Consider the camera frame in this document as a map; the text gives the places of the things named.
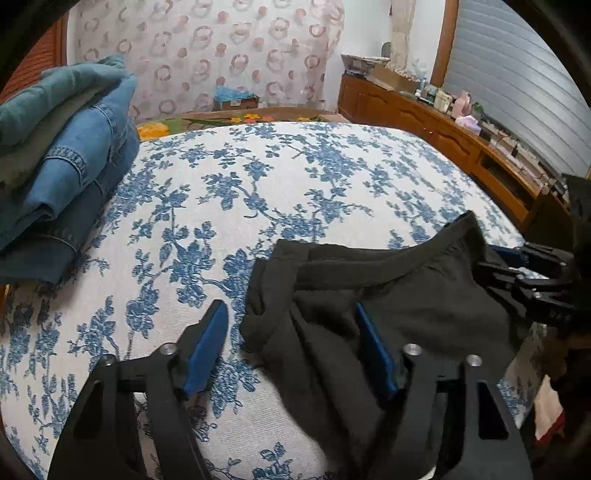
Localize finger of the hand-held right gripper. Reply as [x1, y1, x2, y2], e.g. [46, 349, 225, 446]
[477, 260, 551, 320]
[488, 243, 576, 280]

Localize wooden window frame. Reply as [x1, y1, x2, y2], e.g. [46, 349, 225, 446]
[431, 0, 461, 89]

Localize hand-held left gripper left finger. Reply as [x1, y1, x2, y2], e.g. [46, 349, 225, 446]
[46, 299, 230, 480]

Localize grey-green folded pants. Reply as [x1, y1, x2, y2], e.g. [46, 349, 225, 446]
[0, 88, 112, 191]

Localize pink bottle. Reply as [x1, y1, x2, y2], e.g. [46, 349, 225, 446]
[452, 90, 473, 119]

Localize grey window shutter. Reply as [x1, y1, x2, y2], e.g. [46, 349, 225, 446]
[441, 0, 591, 182]

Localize circle patterned sheer curtain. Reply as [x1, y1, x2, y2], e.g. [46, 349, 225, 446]
[67, 0, 347, 123]

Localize black t-shirt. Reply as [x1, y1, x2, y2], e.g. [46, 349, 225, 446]
[239, 210, 532, 480]

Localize blue denim folded jeans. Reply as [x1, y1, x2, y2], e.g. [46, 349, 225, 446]
[0, 76, 140, 251]

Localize dark blue folded jeans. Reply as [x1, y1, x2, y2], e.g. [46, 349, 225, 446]
[0, 138, 142, 285]

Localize wooden dresser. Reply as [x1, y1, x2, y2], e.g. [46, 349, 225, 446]
[337, 74, 573, 232]

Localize teal folded jeans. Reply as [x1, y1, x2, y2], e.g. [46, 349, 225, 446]
[0, 55, 128, 149]

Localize cream lace curtain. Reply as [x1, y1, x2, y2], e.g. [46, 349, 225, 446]
[390, 0, 419, 71]

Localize wooden slatted wardrobe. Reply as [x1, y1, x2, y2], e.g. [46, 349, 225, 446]
[0, 18, 70, 105]

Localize blue floral white bedspread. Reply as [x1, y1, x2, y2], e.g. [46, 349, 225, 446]
[0, 121, 536, 480]

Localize flat patterned box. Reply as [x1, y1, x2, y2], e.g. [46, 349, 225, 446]
[341, 53, 391, 75]

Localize open cardboard box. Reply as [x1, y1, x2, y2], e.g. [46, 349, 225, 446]
[372, 62, 419, 93]

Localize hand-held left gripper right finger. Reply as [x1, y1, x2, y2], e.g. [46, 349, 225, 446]
[355, 302, 536, 480]

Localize cardboard box with blue contents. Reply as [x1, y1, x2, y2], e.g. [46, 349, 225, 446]
[213, 85, 260, 112]

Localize yellow flowered tan blanket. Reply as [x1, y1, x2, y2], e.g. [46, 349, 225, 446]
[136, 107, 352, 142]

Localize pink tissue box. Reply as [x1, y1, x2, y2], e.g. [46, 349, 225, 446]
[456, 115, 484, 136]

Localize group of small bottles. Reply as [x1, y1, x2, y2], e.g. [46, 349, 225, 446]
[413, 60, 456, 112]

